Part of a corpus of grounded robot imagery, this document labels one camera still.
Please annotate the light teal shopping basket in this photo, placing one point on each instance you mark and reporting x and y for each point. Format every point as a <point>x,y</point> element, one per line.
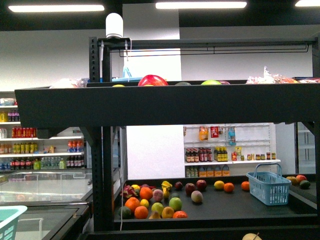
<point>9,216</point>

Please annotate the large red apple top shelf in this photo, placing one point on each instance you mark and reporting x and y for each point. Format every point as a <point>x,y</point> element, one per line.
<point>153,80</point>

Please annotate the white background grocery shelf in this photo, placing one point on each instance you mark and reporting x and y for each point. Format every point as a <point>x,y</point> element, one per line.
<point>233,149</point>

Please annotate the peach on middle shelf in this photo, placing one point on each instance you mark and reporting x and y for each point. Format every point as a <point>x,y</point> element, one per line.
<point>197,197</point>

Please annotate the green apple middle shelf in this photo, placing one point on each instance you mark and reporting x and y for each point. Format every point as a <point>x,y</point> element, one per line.
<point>175,203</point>

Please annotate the yellow lemon middle shelf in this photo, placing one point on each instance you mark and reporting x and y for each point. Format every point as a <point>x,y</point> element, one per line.
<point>219,185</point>

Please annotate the orange beside lemon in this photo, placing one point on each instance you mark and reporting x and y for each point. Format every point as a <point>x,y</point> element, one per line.
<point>228,187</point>

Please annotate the dark red apple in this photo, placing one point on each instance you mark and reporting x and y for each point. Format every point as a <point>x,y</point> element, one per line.
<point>201,185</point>

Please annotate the orange at pile front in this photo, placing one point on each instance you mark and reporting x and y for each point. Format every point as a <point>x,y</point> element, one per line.
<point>141,212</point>

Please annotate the small blue plastic basket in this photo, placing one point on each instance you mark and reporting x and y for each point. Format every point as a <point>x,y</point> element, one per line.
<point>270,188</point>

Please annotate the glass top freezer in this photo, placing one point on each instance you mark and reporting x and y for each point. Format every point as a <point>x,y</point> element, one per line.
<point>58,202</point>

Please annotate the white pear with stem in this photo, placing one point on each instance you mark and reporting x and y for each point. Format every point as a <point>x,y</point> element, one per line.
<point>252,236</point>

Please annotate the white dome camera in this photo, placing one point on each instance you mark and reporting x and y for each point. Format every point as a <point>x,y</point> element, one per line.
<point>114,26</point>

